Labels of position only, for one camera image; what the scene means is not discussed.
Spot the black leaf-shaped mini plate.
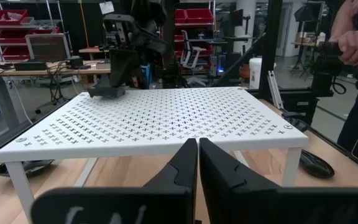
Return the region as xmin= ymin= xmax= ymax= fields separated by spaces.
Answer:
xmin=0 ymin=158 xmax=55 ymax=179

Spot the person's hand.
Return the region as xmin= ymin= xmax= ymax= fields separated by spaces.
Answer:
xmin=329 ymin=29 xmax=358 ymax=66

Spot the black teardrop mini plate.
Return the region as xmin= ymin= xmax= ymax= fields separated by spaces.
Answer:
xmin=299 ymin=149 xmax=336 ymax=180

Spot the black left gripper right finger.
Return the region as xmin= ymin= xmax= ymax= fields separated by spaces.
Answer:
xmin=199 ymin=137 xmax=358 ymax=224

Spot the black wavy square mini plate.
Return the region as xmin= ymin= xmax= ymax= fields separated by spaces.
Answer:
xmin=87 ymin=84 xmax=127 ymax=100

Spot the wooden desk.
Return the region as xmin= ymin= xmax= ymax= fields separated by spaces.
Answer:
xmin=0 ymin=58 xmax=112 ymax=147

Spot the white paper tag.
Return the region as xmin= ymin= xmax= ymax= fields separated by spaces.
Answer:
xmin=99 ymin=1 xmax=115 ymax=15

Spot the grey mesh chair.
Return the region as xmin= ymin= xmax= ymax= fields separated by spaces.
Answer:
xmin=25 ymin=32 xmax=71 ymax=63

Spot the white perforated shelf rack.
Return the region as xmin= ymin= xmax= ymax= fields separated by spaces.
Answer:
xmin=0 ymin=86 xmax=310 ymax=224

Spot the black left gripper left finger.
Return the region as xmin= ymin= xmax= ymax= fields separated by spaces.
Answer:
xmin=30 ymin=138 xmax=198 ymax=224

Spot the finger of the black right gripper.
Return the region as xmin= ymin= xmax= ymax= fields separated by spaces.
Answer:
xmin=124 ymin=50 xmax=143 ymax=90
xmin=108 ymin=49 xmax=126 ymax=90

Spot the white bucket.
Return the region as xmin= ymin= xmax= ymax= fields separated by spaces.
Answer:
xmin=248 ymin=57 xmax=278 ymax=91

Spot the white office chair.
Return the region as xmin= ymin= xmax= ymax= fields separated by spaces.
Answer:
xmin=178 ymin=29 xmax=209 ymax=88

